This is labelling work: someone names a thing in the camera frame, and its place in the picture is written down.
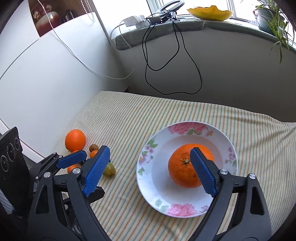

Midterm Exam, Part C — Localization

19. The striped tablecloth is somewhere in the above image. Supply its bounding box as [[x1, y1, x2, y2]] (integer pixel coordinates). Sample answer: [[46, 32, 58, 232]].
[[68, 91, 295, 240]]

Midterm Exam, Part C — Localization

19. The floral white plate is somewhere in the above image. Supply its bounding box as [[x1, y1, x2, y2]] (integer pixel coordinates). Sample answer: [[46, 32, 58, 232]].
[[137, 121, 238, 218]]

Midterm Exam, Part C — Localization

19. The tiny orange kumquat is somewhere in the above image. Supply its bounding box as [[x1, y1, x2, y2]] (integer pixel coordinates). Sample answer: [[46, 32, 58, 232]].
[[89, 150, 98, 158]]

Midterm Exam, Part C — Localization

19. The white cabinet panel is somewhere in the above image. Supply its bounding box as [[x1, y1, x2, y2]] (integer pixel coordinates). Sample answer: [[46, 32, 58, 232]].
[[1, 13, 128, 162]]

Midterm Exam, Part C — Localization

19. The yellow wavy bowl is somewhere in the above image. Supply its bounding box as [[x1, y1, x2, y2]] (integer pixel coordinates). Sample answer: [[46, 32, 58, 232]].
[[187, 5, 233, 21]]

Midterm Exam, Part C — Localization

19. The large orange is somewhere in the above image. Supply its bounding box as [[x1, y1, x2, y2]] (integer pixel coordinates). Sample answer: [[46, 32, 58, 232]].
[[168, 144, 215, 189]]

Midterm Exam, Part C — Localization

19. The white cable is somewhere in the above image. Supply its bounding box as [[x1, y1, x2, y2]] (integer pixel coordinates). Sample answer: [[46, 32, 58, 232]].
[[36, 0, 138, 80]]

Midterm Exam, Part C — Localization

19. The small brown kiwi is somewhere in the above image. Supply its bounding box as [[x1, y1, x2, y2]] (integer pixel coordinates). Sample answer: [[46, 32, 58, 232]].
[[89, 144, 99, 152]]

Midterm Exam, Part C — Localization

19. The white power strip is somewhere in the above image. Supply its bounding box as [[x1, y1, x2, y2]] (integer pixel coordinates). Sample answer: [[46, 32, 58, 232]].
[[123, 15, 149, 29]]

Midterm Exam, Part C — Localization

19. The potted spider plant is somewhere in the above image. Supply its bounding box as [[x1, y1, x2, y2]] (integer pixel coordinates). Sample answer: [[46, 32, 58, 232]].
[[255, 1, 295, 65]]

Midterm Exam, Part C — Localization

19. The medium orange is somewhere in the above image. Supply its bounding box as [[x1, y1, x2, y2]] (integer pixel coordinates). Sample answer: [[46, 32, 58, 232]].
[[65, 129, 86, 153]]

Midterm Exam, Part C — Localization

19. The black cable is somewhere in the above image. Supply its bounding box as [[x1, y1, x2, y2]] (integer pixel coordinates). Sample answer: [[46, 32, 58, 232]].
[[141, 14, 203, 95]]

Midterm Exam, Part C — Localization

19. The green kiwi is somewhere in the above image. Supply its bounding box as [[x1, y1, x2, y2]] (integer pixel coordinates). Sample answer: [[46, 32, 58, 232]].
[[103, 162, 116, 178]]

